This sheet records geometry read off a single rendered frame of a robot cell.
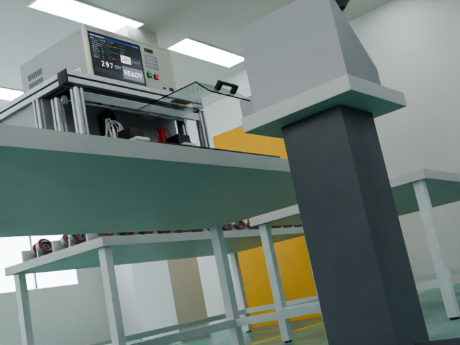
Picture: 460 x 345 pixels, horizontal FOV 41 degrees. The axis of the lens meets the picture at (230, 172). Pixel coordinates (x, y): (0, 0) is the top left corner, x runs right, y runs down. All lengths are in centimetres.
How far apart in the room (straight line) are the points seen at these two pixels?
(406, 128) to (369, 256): 587
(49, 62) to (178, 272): 404
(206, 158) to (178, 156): 13
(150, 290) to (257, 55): 474
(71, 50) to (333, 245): 122
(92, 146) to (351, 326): 75
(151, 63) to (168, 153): 78
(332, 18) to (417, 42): 588
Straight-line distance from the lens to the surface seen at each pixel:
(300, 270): 575
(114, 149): 156
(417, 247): 723
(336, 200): 152
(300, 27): 162
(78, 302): 996
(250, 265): 604
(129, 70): 231
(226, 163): 189
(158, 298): 617
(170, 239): 366
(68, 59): 229
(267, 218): 363
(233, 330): 330
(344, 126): 152
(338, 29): 158
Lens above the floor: 30
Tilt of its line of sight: 12 degrees up
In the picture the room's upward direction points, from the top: 11 degrees counter-clockwise
